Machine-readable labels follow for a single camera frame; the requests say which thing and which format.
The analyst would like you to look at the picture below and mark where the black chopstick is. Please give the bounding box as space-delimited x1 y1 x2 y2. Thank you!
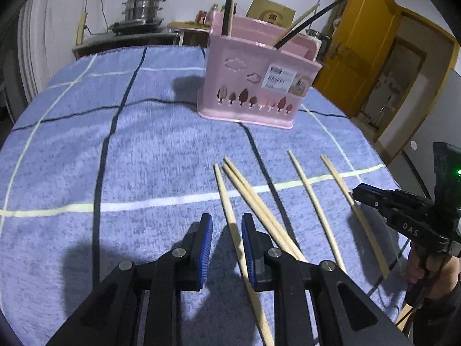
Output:
221 0 234 36
273 0 348 49

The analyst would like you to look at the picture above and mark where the gold paper bag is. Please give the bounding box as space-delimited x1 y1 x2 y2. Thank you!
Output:
246 0 295 28

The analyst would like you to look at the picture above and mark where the black induction cooker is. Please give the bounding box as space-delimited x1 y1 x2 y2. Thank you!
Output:
109 17 163 35

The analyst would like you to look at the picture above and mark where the yellow wooden door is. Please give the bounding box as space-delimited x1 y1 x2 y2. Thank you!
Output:
312 0 460 145

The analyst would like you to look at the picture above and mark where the stainless steel steamer pot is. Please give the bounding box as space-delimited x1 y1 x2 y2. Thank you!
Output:
123 0 165 22

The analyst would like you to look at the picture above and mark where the pink plastic utensil basket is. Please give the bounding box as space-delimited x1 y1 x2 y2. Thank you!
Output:
197 13 322 129

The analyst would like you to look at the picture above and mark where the metal kitchen shelf table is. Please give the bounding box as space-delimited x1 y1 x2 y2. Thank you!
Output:
71 21 214 59

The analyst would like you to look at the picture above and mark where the blue checked tablecloth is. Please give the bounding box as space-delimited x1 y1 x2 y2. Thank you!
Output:
1 46 408 345

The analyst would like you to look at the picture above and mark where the person's right hand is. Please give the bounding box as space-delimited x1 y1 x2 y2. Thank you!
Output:
405 241 460 304

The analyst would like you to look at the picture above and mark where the wooden chopstick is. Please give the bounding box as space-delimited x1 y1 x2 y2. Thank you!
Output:
213 163 275 346
223 157 308 262
213 163 305 262
272 2 320 46
320 155 390 278
288 150 347 272

